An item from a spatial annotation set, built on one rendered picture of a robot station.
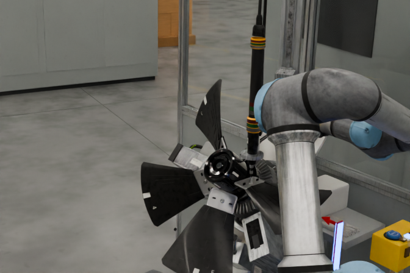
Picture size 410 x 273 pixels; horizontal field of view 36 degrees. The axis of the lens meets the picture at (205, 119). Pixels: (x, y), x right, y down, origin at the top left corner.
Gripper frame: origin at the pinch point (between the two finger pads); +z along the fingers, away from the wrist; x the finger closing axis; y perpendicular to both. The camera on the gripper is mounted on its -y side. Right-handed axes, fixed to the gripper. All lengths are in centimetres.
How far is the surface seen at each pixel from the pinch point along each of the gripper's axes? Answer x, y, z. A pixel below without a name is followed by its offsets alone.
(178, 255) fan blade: -24, 50, 13
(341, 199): 61, 56, 19
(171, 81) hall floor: 323, 146, 492
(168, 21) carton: 453, 108, 683
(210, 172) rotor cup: -7.3, 29.0, 18.6
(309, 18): 69, -10, 51
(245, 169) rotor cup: 1.4, 27.4, 11.6
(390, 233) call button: 24, 40, -28
